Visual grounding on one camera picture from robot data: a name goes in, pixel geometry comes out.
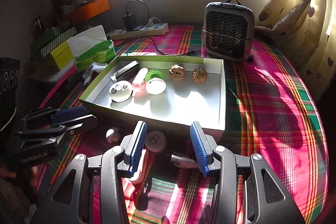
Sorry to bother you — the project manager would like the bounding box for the white power strip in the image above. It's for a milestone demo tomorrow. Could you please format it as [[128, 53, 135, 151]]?
[[108, 23, 169, 40]]

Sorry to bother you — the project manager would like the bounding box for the walnut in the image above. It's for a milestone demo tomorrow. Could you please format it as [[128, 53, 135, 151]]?
[[169, 64, 186, 81], [192, 68, 208, 84]]

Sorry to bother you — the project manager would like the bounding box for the striped box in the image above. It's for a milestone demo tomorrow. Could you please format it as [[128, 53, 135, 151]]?
[[40, 27, 77, 57]]

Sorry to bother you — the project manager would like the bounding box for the crumpled white tissue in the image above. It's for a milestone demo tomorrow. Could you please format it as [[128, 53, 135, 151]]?
[[82, 62, 108, 86]]

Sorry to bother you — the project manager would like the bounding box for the black charger cable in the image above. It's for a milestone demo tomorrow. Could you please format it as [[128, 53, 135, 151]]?
[[124, 0, 198, 57]]

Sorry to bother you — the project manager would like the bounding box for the pink white clip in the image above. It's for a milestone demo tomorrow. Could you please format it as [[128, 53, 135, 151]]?
[[125, 148, 149, 185]]

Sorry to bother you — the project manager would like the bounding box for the yellow green box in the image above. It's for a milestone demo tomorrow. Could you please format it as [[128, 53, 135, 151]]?
[[50, 41, 74, 71]]

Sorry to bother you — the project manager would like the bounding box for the white earbud case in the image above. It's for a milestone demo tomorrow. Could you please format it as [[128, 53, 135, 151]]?
[[109, 80, 133, 103]]

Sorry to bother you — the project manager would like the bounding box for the cream heart curtain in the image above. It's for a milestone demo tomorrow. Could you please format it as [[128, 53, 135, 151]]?
[[256, 0, 335, 101]]

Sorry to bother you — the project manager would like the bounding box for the orange box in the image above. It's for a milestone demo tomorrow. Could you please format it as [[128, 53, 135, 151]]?
[[63, 0, 110, 25]]

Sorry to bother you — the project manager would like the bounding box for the small white round cap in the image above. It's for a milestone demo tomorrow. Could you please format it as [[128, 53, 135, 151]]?
[[105, 127, 121, 143]]

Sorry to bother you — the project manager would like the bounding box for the green cardboard box tray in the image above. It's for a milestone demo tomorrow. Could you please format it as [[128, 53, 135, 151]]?
[[80, 56, 226, 140]]

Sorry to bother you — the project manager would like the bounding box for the black charger adapter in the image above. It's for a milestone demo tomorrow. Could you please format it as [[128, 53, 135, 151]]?
[[123, 11, 137, 31]]

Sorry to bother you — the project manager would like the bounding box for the white round roll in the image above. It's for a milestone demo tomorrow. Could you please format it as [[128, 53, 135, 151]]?
[[145, 131, 167, 153]]

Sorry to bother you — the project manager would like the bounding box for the pink cylindrical case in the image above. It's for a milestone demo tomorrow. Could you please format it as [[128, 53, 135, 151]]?
[[132, 68, 148, 97]]

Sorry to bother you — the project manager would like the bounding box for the green white thread spool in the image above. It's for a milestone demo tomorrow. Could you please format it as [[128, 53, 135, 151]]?
[[145, 69, 167, 95]]

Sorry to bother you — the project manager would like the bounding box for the grey mini fan heater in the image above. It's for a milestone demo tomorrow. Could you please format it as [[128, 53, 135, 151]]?
[[202, 0, 255, 62]]

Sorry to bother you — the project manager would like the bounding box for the green tissue pack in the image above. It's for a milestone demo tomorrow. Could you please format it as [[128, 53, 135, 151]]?
[[67, 25, 117, 72]]

